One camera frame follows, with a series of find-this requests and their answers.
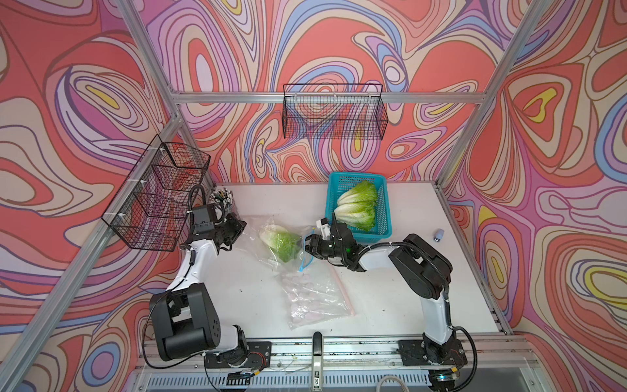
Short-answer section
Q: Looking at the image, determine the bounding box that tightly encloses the black silver centre bracket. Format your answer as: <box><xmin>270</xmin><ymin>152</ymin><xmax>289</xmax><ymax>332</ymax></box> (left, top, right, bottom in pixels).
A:
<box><xmin>310</xmin><ymin>332</ymin><xmax>323</xmax><ymax>392</ymax></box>

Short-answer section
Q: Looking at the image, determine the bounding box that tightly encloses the small grey blue object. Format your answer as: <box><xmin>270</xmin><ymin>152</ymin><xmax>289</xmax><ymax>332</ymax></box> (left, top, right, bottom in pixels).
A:
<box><xmin>434</xmin><ymin>229</ymin><xmax>444</xmax><ymax>242</ymax></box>

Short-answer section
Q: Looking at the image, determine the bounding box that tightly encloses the pink-zip clear zip-top bag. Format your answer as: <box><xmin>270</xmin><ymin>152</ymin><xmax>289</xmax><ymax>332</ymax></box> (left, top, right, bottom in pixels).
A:
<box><xmin>277</xmin><ymin>262</ymin><xmax>355</xmax><ymax>330</ymax></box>

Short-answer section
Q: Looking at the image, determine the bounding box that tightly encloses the aluminium front table rail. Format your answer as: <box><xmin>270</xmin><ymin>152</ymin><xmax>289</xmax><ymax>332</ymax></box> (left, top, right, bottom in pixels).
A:
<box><xmin>131</xmin><ymin>332</ymin><xmax>540</xmax><ymax>373</ymax></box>

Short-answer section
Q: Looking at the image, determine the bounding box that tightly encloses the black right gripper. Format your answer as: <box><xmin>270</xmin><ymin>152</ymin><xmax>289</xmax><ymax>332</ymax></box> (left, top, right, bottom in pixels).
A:
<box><xmin>296</xmin><ymin>234</ymin><xmax>346</xmax><ymax>260</ymax></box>

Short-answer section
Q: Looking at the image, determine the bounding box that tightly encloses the teal plastic basket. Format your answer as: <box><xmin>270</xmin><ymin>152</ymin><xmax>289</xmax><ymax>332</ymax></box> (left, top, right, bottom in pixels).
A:
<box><xmin>325</xmin><ymin>171</ymin><xmax>393</xmax><ymax>243</ymax></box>

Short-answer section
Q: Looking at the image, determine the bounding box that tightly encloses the black wire basket wall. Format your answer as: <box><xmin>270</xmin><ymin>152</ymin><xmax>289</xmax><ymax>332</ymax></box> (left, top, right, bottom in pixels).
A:
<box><xmin>282</xmin><ymin>82</ymin><xmax>389</xmax><ymax>140</ymax></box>
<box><xmin>101</xmin><ymin>136</ymin><xmax>211</xmax><ymax>252</ymax></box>

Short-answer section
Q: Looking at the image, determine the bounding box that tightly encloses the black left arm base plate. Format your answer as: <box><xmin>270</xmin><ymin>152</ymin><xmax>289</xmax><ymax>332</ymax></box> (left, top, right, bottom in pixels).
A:
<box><xmin>204</xmin><ymin>341</ymin><xmax>272</xmax><ymax>370</ymax></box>

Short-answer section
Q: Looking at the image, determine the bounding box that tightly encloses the light green chinese cabbage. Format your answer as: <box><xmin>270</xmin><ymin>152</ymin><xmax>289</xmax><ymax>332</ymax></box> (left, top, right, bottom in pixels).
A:
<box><xmin>337</xmin><ymin>181</ymin><xmax>378</xmax><ymax>206</ymax></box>

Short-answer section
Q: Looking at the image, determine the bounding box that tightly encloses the blue-zip clear zip-top bag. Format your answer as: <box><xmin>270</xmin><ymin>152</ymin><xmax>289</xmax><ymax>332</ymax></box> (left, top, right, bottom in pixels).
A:
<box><xmin>236</xmin><ymin>216</ymin><xmax>316</xmax><ymax>272</ymax></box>

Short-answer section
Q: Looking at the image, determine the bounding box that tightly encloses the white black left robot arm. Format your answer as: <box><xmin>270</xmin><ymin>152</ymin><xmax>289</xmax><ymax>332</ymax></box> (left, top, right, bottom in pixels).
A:
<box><xmin>149</xmin><ymin>203</ymin><xmax>250</xmax><ymax>367</ymax></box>

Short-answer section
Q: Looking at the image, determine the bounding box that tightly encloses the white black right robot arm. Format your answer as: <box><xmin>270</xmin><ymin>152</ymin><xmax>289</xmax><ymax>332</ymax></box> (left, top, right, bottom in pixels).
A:
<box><xmin>303</xmin><ymin>218</ymin><xmax>468</xmax><ymax>368</ymax></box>

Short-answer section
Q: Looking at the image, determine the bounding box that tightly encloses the black wire basket left wall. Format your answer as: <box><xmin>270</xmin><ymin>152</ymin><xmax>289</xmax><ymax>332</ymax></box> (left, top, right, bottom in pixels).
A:
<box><xmin>101</xmin><ymin>136</ymin><xmax>211</xmax><ymax>252</ymax></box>

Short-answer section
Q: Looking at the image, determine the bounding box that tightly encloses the metal pen holder cup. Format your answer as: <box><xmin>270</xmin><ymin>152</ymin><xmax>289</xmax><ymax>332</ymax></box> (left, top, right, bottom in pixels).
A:
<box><xmin>209</xmin><ymin>187</ymin><xmax>234</xmax><ymax>215</ymax></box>

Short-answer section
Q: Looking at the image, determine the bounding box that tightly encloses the dark green bagged cabbage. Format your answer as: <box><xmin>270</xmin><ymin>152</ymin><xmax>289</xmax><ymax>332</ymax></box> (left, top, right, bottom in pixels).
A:
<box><xmin>259</xmin><ymin>225</ymin><xmax>301</xmax><ymax>263</ymax></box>

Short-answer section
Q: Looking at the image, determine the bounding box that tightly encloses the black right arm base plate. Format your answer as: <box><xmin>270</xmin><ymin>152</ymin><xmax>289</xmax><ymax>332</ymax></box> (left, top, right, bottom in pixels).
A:
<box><xmin>397</xmin><ymin>336</ymin><xmax>468</xmax><ymax>368</ymax></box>

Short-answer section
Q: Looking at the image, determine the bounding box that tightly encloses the black wire basket back wall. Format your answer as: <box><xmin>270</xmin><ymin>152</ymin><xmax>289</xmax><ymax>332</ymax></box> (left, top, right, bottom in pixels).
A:
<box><xmin>282</xmin><ymin>82</ymin><xmax>389</xmax><ymax>140</ymax></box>

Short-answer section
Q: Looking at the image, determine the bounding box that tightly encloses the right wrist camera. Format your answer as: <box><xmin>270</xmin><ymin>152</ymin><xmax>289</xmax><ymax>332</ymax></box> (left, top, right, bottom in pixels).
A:
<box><xmin>316</xmin><ymin>217</ymin><xmax>331</xmax><ymax>240</ymax></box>

